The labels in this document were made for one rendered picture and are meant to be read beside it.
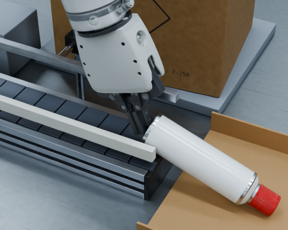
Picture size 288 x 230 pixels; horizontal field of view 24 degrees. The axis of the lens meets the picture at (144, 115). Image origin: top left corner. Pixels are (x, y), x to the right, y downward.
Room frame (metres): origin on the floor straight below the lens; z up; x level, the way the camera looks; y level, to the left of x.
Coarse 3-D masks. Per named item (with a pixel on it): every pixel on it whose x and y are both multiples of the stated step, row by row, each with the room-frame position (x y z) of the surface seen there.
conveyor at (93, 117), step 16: (0, 80) 0.88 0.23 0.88; (16, 96) 0.84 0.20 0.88; (32, 96) 0.84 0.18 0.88; (48, 96) 0.84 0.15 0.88; (0, 112) 0.80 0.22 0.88; (64, 112) 0.80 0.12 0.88; (80, 112) 0.80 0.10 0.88; (96, 112) 0.80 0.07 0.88; (32, 128) 0.76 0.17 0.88; (48, 128) 0.76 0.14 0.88; (112, 128) 0.76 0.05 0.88; (128, 128) 0.76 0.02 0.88; (80, 144) 0.72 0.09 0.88; (96, 144) 0.72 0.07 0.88; (128, 160) 0.69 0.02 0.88; (144, 160) 0.69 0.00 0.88
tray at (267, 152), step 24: (216, 120) 0.80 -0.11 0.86; (240, 120) 0.79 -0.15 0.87; (216, 144) 0.77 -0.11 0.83; (240, 144) 0.77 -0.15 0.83; (264, 144) 0.77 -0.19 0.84; (264, 168) 0.72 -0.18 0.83; (192, 192) 0.67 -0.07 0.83; (216, 192) 0.67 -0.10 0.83; (168, 216) 0.62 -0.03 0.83; (192, 216) 0.62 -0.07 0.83; (216, 216) 0.62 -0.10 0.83; (240, 216) 0.62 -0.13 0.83; (264, 216) 0.62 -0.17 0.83
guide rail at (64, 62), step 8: (0, 40) 0.87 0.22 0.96; (8, 40) 0.87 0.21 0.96; (0, 48) 0.87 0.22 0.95; (8, 48) 0.86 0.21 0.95; (16, 48) 0.85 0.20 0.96; (24, 48) 0.85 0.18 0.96; (32, 48) 0.85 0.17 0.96; (24, 56) 0.85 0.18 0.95; (32, 56) 0.84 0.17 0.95; (40, 56) 0.83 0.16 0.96; (48, 56) 0.83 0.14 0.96; (56, 56) 0.83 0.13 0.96; (56, 64) 0.82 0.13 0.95; (64, 64) 0.81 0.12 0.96; (72, 64) 0.81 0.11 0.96; (80, 64) 0.81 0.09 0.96; (80, 72) 0.80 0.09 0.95; (168, 88) 0.75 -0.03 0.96; (160, 96) 0.74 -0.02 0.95; (168, 96) 0.74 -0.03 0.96; (176, 96) 0.73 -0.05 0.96
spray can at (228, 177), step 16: (160, 128) 0.70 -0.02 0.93; (176, 128) 0.70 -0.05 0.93; (160, 144) 0.68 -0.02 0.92; (176, 144) 0.68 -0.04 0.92; (192, 144) 0.68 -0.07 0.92; (208, 144) 0.69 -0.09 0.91; (176, 160) 0.67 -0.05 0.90; (192, 160) 0.66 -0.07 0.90; (208, 160) 0.66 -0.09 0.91; (224, 160) 0.66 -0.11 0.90; (192, 176) 0.66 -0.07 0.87; (208, 176) 0.65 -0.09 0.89; (224, 176) 0.64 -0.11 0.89; (240, 176) 0.64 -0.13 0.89; (256, 176) 0.65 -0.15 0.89; (224, 192) 0.63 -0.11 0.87; (240, 192) 0.63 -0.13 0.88; (256, 192) 0.63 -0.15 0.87; (272, 192) 0.64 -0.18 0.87; (256, 208) 0.62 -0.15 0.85; (272, 208) 0.62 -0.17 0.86
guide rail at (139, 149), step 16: (0, 96) 0.79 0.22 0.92; (16, 112) 0.77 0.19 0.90; (32, 112) 0.75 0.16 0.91; (48, 112) 0.75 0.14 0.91; (64, 128) 0.73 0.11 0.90; (80, 128) 0.72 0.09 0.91; (96, 128) 0.72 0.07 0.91; (112, 144) 0.69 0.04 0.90; (128, 144) 0.68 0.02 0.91; (144, 144) 0.68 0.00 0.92
